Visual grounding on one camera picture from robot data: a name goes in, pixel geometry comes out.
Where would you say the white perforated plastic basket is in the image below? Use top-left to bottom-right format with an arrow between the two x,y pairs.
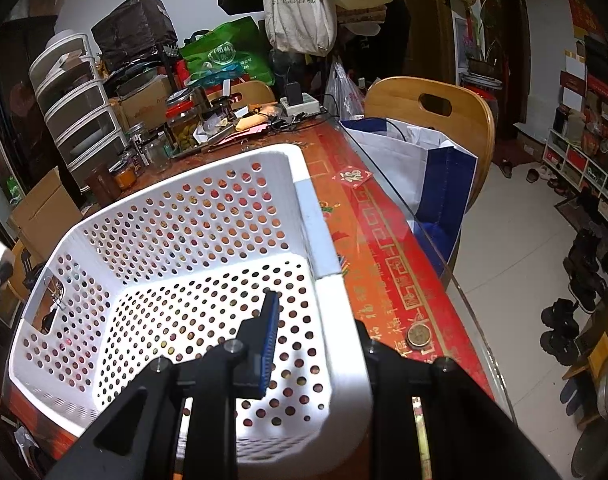
8,144 -> 372,479

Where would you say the wooden chair left side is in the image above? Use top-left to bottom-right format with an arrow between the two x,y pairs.
8,240 -> 45,302

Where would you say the wooden chair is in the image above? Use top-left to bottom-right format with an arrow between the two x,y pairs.
363,76 -> 496,205
8,240 -> 45,302

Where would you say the brown cardboard box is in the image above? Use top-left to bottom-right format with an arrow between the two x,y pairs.
7,167 -> 83,261

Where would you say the gold round coin tin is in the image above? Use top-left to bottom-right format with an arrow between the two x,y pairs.
406,323 -> 433,350

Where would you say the red patterned tablecloth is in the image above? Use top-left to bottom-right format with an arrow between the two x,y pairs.
8,124 -> 488,456

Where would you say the white plastic drawer tower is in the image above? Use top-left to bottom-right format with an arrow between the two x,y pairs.
28,30 -> 126,192

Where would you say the pickle jar red lid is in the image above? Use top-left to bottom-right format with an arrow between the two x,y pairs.
166,98 -> 201,152

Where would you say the white and blue shopping bag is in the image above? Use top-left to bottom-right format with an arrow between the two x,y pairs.
341,117 -> 477,275

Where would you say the red envelope sticker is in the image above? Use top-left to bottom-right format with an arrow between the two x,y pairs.
334,166 -> 372,190

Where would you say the black bag on boxes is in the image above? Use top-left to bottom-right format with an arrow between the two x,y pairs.
91,0 -> 177,73

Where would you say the white shoe shelf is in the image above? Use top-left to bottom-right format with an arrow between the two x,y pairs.
542,130 -> 608,222

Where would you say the wooden chair right side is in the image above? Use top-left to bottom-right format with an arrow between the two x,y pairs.
363,76 -> 496,205

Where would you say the white power strip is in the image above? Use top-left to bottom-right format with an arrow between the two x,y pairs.
279,91 -> 321,116

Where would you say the green shopping bag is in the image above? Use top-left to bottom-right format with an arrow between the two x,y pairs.
179,16 -> 275,86

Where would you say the beige canvas tote bag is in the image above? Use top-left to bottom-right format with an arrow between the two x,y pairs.
263,0 -> 337,56

